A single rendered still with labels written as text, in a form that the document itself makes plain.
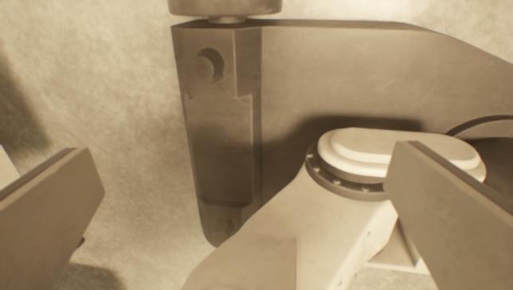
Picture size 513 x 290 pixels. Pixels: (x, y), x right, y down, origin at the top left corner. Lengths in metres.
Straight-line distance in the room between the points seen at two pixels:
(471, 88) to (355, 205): 0.28
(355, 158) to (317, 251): 0.13
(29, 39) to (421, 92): 0.92
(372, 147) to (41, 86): 0.88
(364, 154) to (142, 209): 0.84
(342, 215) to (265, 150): 0.25
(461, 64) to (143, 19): 0.63
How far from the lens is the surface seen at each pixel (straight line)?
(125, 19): 0.74
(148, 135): 0.82
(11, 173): 0.88
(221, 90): 0.44
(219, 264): 0.24
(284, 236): 0.29
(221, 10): 0.43
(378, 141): 0.39
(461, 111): 0.54
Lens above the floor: 0.61
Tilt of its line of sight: 58 degrees down
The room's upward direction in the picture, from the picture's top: 161 degrees counter-clockwise
